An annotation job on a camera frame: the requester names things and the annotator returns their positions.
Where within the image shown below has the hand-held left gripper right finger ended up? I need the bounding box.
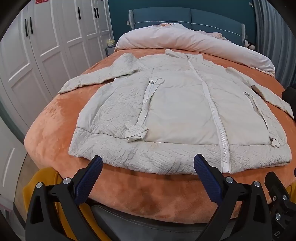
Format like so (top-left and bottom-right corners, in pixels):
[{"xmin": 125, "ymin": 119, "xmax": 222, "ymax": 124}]
[{"xmin": 193, "ymin": 153, "xmax": 274, "ymax": 241}]

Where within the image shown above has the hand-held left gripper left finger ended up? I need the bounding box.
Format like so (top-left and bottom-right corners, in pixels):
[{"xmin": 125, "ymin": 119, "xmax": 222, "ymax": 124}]
[{"xmin": 25, "ymin": 155, "xmax": 109, "ymax": 241}]

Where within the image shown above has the dark grey bed frame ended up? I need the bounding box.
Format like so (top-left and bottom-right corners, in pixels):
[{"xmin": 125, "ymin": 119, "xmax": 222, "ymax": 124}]
[{"xmin": 91, "ymin": 203, "xmax": 234, "ymax": 241}]

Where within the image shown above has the pale pink duvet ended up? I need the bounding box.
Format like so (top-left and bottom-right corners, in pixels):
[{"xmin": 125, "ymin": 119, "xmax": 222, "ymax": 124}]
[{"xmin": 115, "ymin": 23, "xmax": 276, "ymax": 77}]

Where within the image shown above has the yellow garment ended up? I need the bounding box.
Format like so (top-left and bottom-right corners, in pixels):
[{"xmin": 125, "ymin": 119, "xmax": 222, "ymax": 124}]
[{"xmin": 22, "ymin": 167, "xmax": 112, "ymax": 241}]

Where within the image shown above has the blue padded headboard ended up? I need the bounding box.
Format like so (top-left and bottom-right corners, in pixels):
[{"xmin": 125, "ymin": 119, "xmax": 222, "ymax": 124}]
[{"xmin": 127, "ymin": 8, "xmax": 247, "ymax": 45}]

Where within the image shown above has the grey striped curtain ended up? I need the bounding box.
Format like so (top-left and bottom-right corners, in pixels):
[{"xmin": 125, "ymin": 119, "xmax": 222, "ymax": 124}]
[{"xmin": 253, "ymin": 0, "xmax": 296, "ymax": 87}]

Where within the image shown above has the dark blue nightstand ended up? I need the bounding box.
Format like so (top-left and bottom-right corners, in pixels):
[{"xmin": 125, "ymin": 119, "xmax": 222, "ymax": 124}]
[{"xmin": 105, "ymin": 45, "xmax": 116, "ymax": 59}]

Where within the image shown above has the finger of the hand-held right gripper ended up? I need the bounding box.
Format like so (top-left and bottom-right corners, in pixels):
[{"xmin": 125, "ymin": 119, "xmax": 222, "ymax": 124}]
[{"xmin": 264, "ymin": 171, "xmax": 296, "ymax": 241}]

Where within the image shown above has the white quilted zip jacket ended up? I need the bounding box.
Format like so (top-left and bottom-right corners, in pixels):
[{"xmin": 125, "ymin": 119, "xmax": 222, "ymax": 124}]
[{"xmin": 58, "ymin": 49, "xmax": 294, "ymax": 175}]

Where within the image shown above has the white panelled wardrobe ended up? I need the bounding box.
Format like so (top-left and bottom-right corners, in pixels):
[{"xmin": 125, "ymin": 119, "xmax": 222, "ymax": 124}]
[{"xmin": 0, "ymin": 0, "xmax": 112, "ymax": 209}]

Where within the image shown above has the dark object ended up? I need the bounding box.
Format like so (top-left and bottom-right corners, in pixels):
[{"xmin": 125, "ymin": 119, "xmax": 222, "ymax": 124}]
[{"xmin": 282, "ymin": 85, "xmax": 296, "ymax": 110}]

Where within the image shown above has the orange fleece blanket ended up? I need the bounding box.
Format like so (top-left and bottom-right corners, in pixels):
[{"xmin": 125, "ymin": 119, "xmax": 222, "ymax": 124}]
[{"xmin": 24, "ymin": 48, "xmax": 296, "ymax": 223}]

